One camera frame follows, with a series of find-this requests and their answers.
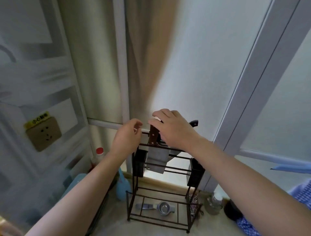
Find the person's right hand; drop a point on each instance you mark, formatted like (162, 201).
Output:
(175, 131)

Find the person's left hand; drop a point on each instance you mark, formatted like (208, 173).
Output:
(124, 143)

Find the black metal knife rack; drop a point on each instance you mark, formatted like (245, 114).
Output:
(177, 170)

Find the person's right forearm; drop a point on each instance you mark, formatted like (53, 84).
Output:
(255, 194)

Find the person's left forearm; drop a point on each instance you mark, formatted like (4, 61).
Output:
(73, 204)

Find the black cutlery holder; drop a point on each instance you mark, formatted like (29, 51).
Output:
(139, 165)
(195, 173)

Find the red-capped dark sauce bottle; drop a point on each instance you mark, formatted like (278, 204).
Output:
(97, 160)

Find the blue spray bottle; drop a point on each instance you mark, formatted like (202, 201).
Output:
(122, 187)

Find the light blue lidded container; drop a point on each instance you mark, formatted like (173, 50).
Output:
(75, 182)

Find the small red checked pouch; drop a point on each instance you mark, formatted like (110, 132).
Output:
(194, 204)

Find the metal lemon squeezer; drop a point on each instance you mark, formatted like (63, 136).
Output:
(162, 208)

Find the beige curtain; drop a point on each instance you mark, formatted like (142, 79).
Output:
(145, 60)

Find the glass jar white lid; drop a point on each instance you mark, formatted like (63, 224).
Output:
(213, 204)

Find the yellow warning sticker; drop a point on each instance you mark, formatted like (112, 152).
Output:
(36, 119)

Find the black round jar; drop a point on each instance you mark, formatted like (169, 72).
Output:
(230, 211)

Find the light blue hanger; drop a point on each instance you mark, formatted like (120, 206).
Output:
(291, 168)

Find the blue checked cloth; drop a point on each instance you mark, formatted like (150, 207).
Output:
(302, 194)

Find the beige wall socket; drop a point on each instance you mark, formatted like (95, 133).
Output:
(43, 135)

